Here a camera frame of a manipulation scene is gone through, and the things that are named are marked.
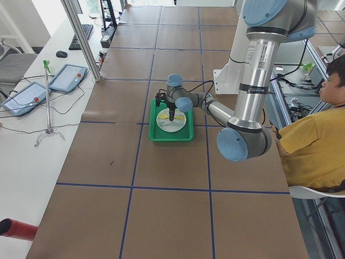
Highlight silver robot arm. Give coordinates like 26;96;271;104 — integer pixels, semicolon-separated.
156;1;319;162

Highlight red cylinder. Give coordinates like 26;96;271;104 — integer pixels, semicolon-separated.
1;219;38;241

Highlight pale blue plastic fork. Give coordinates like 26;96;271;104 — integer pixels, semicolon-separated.
161;121;180;127

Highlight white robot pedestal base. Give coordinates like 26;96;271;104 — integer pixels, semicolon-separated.
213;1;249;94

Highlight near blue teach pendant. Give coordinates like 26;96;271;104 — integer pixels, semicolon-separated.
1;82;46;117

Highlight person in yellow shirt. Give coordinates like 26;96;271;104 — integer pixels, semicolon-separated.
276;56;344;192

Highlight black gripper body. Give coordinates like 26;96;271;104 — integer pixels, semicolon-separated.
165;101;176;120

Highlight green handled reacher grabber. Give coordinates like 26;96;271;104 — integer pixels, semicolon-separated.
34;60;65;147

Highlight yellow plastic spoon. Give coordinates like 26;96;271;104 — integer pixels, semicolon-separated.
157;114;185;120

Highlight black computer mouse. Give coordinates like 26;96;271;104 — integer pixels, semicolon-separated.
56;51;68;58

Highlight far blue teach pendant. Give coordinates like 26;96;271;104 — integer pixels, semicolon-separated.
49;64;87;93

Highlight black keyboard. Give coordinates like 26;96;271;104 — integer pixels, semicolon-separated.
68;23;94;51

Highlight grey office chair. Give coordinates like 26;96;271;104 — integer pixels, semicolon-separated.
0;35;38;87

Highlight white chair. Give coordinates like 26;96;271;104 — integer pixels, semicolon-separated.
288;185;345;224

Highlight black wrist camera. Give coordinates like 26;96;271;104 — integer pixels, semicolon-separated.
155;92;166;107

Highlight blue teach pendant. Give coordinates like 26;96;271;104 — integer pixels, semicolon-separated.
1;82;46;117
49;64;87;93

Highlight white round plate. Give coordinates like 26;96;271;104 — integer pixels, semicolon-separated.
156;108;187;133

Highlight aluminium frame post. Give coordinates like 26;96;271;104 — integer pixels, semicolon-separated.
61;0;101;82

